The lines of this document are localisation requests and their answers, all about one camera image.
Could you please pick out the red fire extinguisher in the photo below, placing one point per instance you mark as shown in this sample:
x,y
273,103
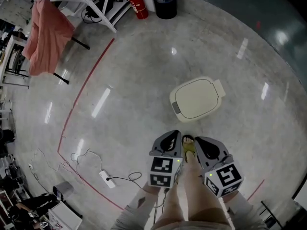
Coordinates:
x,y
139,5

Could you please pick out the beige shorts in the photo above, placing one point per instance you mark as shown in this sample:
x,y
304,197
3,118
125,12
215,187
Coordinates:
x,y
192,224

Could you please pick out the yellow-green sandal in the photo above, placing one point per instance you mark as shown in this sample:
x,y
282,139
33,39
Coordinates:
x,y
188,147

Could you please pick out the person's left leg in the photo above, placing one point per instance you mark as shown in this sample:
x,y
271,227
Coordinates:
x,y
171,205

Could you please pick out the cream trash bin with lid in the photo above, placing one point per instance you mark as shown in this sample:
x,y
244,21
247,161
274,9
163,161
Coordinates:
x,y
195,99

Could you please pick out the white desk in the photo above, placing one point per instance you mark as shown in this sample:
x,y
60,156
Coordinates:
x,y
7,56

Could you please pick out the person's right leg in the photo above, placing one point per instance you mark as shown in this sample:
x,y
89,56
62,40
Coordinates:
x,y
197,188

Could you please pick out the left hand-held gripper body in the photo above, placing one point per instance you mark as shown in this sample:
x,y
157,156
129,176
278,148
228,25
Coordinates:
x,y
160,168

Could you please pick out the black mesh waste basket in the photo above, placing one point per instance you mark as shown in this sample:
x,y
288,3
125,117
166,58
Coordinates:
x,y
165,7

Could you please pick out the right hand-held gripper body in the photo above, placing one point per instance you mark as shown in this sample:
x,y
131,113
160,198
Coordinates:
x,y
225,175

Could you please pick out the white metal shelf rack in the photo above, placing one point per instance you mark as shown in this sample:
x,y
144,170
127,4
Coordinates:
x,y
96,1

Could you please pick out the person's leg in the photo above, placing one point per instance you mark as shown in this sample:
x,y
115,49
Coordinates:
x,y
171,205
197,188

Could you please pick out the white power strip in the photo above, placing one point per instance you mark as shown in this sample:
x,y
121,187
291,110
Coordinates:
x,y
107,179

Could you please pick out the pink cloth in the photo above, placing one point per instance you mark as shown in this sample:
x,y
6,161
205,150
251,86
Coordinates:
x,y
46,39

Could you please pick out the white cabinet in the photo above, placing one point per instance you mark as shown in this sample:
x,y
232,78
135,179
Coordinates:
x,y
66,215

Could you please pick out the grey floor device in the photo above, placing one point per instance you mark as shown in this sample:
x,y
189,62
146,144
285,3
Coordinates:
x,y
62,189

